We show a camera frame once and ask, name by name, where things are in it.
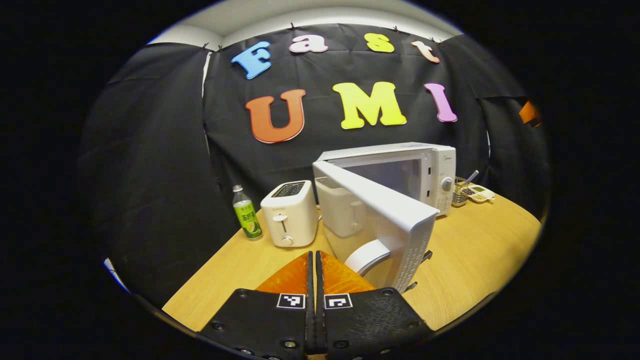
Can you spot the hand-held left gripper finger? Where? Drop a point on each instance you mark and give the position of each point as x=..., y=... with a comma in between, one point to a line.
x=311, y=320
x=321, y=320

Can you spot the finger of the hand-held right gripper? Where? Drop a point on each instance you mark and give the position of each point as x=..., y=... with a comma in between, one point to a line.
x=529, y=112

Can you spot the white microwave oven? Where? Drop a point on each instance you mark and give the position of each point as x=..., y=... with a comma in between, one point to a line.
x=385, y=210

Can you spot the metal spoon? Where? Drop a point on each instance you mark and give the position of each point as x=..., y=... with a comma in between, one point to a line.
x=471, y=177

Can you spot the white divided condiment dish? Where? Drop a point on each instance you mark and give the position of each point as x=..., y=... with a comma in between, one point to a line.
x=481, y=194

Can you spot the white toaster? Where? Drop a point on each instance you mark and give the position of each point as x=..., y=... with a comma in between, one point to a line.
x=290, y=215

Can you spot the green label drink bottle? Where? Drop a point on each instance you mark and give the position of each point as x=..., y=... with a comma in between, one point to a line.
x=247, y=215

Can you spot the black backdrop cloth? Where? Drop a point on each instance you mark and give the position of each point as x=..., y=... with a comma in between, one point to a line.
x=150, y=175

